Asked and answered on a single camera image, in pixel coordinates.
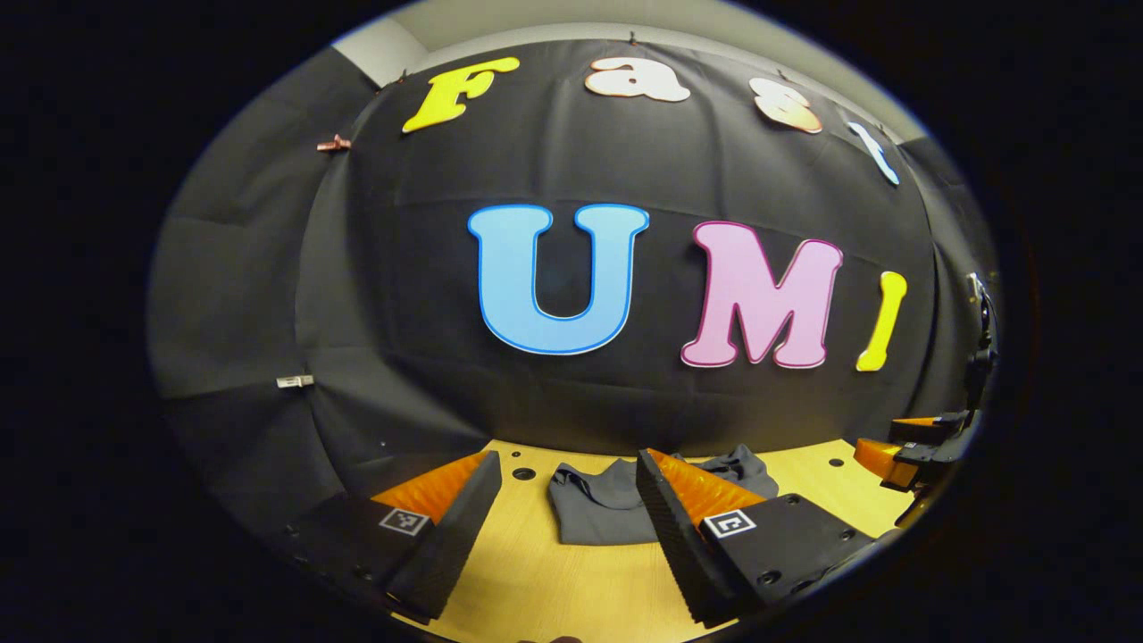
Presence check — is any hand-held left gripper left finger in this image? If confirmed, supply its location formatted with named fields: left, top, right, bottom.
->
left=286, top=449, right=503, bottom=623

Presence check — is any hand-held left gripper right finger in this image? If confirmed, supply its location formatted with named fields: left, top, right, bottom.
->
left=636, top=448, right=876, bottom=629

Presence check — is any grey button shirt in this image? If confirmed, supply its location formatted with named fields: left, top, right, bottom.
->
left=547, top=444, right=780, bottom=546

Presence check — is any black backdrop cloth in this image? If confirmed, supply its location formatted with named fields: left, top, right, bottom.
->
left=147, top=38, right=999, bottom=555

